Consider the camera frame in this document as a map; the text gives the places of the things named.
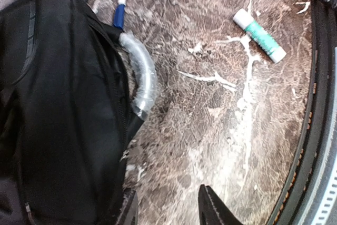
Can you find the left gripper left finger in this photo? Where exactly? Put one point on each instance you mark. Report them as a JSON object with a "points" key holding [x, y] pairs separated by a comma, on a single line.
{"points": [[130, 207]]}

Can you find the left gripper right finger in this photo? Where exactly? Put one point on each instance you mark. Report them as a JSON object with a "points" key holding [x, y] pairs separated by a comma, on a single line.
{"points": [[212, 210]]}

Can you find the black student backpack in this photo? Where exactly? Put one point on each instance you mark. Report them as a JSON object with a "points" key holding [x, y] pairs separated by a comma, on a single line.
{"points": [[74, 92]]}

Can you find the green white glue stick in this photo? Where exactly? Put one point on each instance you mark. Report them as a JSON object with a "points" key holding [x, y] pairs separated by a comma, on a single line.
{"points": [[259, 35]]}

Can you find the blue capped white pen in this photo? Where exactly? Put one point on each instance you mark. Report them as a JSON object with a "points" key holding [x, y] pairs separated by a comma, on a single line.
{"points": [[118, 18]]}

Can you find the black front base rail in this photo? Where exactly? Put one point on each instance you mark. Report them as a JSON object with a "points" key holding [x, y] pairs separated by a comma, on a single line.
{"points": [[315, 156]]}

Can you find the white slotted cable duct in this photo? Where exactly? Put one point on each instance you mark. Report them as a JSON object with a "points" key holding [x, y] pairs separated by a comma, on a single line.
{"points": [[327, 202]]}

